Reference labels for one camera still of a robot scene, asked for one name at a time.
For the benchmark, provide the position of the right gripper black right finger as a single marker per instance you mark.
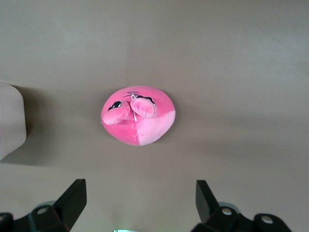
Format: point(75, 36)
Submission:
point(212, 217)

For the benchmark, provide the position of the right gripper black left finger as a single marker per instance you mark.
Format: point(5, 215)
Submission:
point(67, 207)

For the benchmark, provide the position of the pink round plush toy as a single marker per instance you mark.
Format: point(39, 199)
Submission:
point(144, 130)

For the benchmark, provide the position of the pink plastic storage box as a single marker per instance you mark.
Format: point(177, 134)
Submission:
point(12, 120)

